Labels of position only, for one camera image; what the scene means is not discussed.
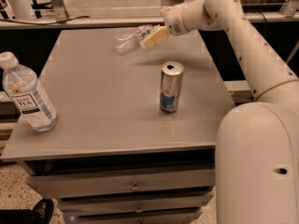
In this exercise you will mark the blue labelled plastic bottle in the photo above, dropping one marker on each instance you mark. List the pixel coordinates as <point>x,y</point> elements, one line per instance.
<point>26,91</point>

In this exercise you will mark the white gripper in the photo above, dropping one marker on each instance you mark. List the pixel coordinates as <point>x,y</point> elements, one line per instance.
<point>173,20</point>

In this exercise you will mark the silver blue drink can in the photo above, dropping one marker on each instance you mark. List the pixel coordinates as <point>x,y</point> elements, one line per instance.
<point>171,83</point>

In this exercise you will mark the white pipe top left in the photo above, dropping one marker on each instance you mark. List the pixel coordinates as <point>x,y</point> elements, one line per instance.
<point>20,9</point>

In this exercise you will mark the grey metal bracket post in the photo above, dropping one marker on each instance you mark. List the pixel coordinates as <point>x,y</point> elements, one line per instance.
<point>60,11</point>

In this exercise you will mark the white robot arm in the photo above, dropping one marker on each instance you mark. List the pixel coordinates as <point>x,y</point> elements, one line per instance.
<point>257,147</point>

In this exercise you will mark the grey drawer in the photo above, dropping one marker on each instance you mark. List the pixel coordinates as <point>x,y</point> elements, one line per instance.
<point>150,217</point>
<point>95,184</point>
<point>138,203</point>

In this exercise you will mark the grey drawer cabinet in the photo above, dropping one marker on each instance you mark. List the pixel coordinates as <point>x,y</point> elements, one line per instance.
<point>110,118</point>

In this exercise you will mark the black shoe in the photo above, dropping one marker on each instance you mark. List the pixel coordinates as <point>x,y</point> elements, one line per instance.
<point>40,214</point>

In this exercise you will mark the bottom grey drawer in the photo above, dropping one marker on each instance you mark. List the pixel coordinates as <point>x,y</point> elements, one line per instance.
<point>150,217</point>

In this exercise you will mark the top grey drawer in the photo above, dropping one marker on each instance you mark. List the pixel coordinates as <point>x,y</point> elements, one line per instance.
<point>95,184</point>

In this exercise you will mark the clear water bottle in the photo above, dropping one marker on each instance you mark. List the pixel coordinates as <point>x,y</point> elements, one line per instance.
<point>129,40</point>

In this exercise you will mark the grey metal rail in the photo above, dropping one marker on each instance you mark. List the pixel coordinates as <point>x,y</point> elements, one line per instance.
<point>82,22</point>

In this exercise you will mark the middle grey drawer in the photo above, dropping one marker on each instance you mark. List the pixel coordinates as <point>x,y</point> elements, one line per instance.
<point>138,203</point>

